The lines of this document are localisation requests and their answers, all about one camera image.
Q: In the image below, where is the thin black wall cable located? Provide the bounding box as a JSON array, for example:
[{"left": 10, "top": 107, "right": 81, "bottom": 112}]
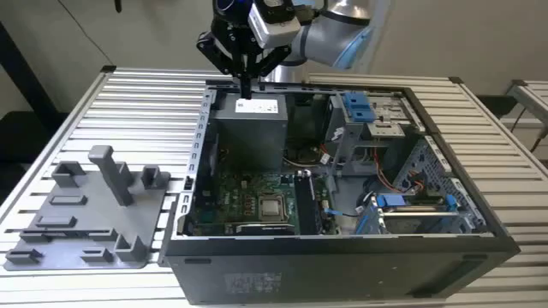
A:
[{"left": 55, "top": 0, "right": 113, "bottom": 67}]

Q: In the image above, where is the blue disk carrier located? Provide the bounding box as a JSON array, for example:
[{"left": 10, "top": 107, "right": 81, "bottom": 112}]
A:
[{"left": 355, "top": 191, "right": 470, "bottom": 235}]

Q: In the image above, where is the black frame post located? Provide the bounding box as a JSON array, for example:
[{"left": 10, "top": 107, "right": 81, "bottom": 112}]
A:
[{"left": 0, "top": 21, "right": 58, "bottom": 129}]

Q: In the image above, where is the yellow wire bundle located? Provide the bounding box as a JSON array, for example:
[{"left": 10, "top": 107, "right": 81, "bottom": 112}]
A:
[{"left": 282, "top": 144, "right": 333, "bottom": 167}]

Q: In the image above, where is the grey parts rack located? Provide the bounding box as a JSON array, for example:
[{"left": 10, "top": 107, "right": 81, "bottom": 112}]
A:
[{"left": 2, "top": 144, "right": 178, "bottom": 272}]

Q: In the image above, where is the black PC case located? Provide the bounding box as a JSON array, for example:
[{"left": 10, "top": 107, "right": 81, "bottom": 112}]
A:
[{"left": 157, "top": 78, "right": 521, "bottom": 305}]

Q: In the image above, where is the blue plastic drive bracket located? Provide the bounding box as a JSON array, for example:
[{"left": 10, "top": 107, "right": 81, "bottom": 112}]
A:
[{"left": 341, "top": 91, "right": 377, "bottom": 123}]

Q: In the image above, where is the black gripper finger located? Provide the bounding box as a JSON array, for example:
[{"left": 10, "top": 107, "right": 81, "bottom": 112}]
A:
[
  {"left": 245, "top": 44, "right": 293, "bottom": 99},
  {"left": 194, "top": 30, "right": 247, "bottom": 99}
]

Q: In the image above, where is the black chair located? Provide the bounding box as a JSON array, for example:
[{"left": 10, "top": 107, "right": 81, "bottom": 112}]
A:
[{"left": 474, "top": 94, "right": 521, "bottom": 121}]

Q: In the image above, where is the neighbouring metal slat table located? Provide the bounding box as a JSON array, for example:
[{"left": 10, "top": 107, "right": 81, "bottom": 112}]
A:
[{"left": 503, "top": 79, "right": 548, "bottom": 129}]

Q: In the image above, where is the CPU socket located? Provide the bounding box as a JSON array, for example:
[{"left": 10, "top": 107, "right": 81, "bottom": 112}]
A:
[{"left": 253, "top": 191, "right": 291, "bottom": 223}]

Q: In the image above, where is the CPU with silver top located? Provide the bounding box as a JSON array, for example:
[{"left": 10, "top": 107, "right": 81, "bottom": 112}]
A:
[{"left": 259, "top": 198, "right": 286, "bottom": 218}]

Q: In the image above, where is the blue tabbed black wire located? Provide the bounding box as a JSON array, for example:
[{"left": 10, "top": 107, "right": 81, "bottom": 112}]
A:
[{"left": 323, "top": 205, "right": 373, "bottom": 219}]

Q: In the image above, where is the black camera bracket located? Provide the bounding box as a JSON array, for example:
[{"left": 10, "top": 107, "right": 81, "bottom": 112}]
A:
[{"left": 261, "top": 0, "right": 321, "bottom": 26}]

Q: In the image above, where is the orange wire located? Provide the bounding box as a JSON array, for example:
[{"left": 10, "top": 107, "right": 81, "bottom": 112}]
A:
[{"left": 371, "top": 146, "right": 425, "bottom": 195}]

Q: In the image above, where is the silver hard disk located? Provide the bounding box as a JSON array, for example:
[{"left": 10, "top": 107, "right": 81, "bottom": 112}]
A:
[{"left": 382, "top": 205, "right": 443, "bottom": 234}]

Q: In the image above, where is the green motherboard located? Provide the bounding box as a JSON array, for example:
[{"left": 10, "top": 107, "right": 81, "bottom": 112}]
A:
[{"left": 190, "top": 169, "right": 341, "bottom": 237}]

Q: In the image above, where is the black graphics card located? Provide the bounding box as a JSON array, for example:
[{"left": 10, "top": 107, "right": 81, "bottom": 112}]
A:
[{"left": 223, "top": 223, "right": 295, "bottom": 237}]

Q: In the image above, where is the grey power supply unit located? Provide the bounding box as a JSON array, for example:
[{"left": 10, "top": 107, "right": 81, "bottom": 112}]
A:
[{"left": 211, "top": 92, "right": 287, "bottom": 171}]

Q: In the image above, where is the grey metal drive cage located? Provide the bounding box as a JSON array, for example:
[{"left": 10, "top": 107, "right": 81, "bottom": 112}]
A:
[{"left": 322, "top": 91, "right": 426, "bottom": 177}]

